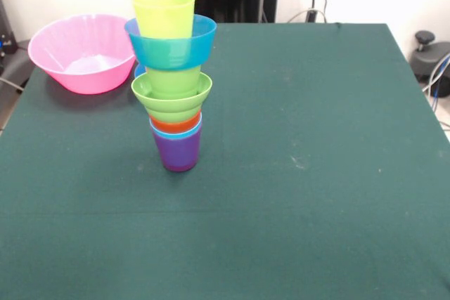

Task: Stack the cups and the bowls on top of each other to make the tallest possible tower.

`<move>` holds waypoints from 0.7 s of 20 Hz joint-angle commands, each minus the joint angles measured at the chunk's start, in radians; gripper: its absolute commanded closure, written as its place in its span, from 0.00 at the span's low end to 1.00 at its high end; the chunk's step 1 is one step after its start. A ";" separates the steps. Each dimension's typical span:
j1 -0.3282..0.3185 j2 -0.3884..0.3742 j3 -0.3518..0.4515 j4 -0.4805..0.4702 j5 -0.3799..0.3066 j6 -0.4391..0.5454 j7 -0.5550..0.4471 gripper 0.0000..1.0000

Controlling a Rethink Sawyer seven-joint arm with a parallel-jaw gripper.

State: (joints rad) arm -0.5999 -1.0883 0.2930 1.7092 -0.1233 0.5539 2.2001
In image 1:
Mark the blue cup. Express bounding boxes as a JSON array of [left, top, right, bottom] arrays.
[[149, 119, 204, 140]]

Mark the purple cup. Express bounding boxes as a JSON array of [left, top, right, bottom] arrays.
[[151, 127, 203, 173]]

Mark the orange cup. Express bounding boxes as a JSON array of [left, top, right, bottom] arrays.
[[150, 113, 203, 134]]

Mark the green bowl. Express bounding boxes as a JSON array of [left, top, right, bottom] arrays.
[[131, 72, 214, 124]]

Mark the yellow-green cup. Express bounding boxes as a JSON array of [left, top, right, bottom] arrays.
[[131, 0, 197, 40]]

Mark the dark green table cloth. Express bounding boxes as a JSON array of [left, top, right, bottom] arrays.
[[0, 21, 450, 300]]

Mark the large pink bowl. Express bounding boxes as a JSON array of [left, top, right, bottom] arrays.
[[27, 13, 136, 96]]

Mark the black office chair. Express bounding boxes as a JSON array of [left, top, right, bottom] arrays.
[[411, 30, 450, 86]]

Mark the black device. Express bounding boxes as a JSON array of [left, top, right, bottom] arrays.
[[0, 0, 18, 58]]

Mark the grey cable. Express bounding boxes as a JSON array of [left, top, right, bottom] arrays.
[[0, 77, 25, 94]]

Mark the blue cable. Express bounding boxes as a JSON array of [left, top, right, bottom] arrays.
[[421, 52, 450, 104]]

